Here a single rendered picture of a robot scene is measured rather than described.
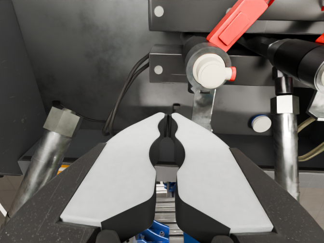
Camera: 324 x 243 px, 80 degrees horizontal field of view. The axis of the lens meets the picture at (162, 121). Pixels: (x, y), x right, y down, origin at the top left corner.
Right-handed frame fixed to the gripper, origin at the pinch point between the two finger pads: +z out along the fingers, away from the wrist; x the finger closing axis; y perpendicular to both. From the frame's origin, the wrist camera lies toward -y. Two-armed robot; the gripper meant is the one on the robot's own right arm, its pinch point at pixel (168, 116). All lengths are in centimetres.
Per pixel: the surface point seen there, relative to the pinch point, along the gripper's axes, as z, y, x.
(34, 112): 25.4, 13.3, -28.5
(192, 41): 5.2, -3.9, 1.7
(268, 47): 9.4, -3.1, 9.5
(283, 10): 11.9, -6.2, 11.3
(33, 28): 28.5, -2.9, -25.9
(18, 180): 112, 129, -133
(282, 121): 3.9, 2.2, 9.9
